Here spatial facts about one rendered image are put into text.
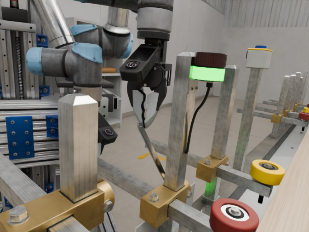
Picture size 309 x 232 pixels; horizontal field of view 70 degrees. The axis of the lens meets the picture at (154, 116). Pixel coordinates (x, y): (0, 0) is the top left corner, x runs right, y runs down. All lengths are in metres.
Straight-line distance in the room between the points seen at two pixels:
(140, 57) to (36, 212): 0.31
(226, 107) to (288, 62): 7.46
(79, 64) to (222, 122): 0.44
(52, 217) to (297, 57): 7.99
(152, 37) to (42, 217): 0.36
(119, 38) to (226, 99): 0.52
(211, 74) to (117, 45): 0.64
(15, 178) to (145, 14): 0.37
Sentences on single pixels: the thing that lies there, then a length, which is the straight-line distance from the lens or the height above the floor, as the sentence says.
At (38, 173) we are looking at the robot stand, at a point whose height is 0.59.
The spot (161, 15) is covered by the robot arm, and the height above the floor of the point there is 1.24.
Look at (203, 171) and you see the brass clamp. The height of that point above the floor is 0.85.
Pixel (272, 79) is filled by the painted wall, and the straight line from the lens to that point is 8.15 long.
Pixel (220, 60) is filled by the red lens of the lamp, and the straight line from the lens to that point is 0.42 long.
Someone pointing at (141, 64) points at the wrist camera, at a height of 1.14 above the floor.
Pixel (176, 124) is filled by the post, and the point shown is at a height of 1.02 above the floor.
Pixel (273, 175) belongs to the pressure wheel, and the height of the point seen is 0.90.
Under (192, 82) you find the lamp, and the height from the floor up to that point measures 1.12.
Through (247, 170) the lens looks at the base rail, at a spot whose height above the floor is 0.70.
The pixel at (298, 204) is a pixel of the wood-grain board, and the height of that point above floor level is 0.90.
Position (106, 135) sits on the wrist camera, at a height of 0.95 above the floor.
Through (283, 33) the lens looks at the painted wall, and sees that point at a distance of 8.21.
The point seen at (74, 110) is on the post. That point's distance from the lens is 0.27.
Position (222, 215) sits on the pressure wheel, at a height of 0.91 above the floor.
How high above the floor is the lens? 1.15
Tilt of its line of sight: 14 degrees down
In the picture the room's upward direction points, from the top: 5 degrees clockwise
